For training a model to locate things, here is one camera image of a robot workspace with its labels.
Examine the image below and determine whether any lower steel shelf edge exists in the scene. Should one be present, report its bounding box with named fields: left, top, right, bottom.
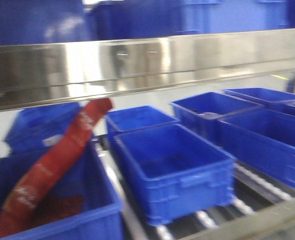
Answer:
left=184, top=199, right=295, bottom=240

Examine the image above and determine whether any blue bin rear centre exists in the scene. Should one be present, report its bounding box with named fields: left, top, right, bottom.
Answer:
left=104, top=105, right=181, bottom=150

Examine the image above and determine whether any blue bin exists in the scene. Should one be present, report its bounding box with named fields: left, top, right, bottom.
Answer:
left=200, top=0, right=295, bottom=34
left=223, top=87, right=295, bottom=116
left=0, top=0, right=90, bottom=46
left=113, top=124, right=236, bottom=226
left=4, top=102, right=81, bottom=153
left=218, top=109, right=295, bottom=189
left=169, top=92, right=264, bottom=146
left=104, top=105, right=181, bottom=150
left=0, top=142, right=123, bottom=240
left=86, top=0, right=203, bottom=40

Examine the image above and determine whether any blue bin rear right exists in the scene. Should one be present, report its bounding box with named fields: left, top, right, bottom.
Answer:
left=169, top=92, right=264, bottom=146

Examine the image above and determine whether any blue bin lower centre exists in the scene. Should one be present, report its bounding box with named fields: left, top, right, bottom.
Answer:
left=113, top=124, right=236, bottom=226

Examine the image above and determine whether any blue bin lower left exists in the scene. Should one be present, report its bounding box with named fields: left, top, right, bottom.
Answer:
left=0, top=142, right=123, bottom=240

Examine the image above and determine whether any blue bin rear left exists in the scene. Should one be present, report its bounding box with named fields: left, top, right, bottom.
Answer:
left=4, top=102, right=81, bottom=153

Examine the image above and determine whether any blue bin upper centre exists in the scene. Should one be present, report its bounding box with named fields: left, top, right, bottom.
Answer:
left=86, top=0, right=203, bottom=40

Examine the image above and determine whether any blue bin upper right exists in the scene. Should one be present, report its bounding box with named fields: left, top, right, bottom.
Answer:
left=200, top=0, right=295, bottom=34

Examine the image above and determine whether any white roller track right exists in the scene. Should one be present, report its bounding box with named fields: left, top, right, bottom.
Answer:
left=234, top=163, right=295, bottom=204

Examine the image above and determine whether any blue bin lower right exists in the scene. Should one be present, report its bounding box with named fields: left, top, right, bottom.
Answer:
left=218, top=109, right=295, bottom=189

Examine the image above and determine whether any blue bin far right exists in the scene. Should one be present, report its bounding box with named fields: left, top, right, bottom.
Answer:
left=223, top=87, right=295, bottom=116

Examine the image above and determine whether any blue bin upper left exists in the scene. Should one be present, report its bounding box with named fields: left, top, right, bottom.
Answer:
left=0, top=0, right=90, bottom=46

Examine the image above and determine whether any red snack bag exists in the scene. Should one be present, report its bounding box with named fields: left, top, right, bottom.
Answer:
left=0, top=98, right=113, bottom=238

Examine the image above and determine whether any stainless steel shelf rail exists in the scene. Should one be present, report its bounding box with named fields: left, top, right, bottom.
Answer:
left=0, top=28, right=295, bottom=112

